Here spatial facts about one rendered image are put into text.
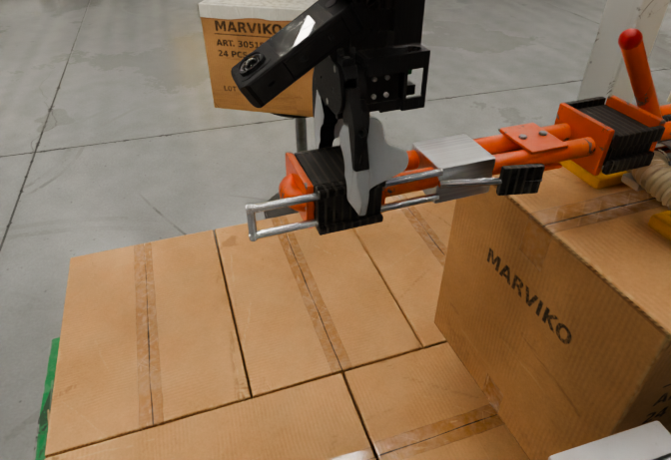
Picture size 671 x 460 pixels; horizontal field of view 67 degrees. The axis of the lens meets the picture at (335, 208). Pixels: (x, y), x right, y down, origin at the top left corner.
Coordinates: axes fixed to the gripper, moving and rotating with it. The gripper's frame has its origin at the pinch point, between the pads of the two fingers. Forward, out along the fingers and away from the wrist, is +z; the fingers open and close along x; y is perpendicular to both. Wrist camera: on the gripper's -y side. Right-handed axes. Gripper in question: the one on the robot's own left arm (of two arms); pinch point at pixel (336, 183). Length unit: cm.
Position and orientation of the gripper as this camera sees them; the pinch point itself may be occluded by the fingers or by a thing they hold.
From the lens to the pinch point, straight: 51.1
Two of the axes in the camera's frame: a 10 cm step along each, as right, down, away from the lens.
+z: 0.0, 8.1, 5.9
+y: 9.4, -2.1, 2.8
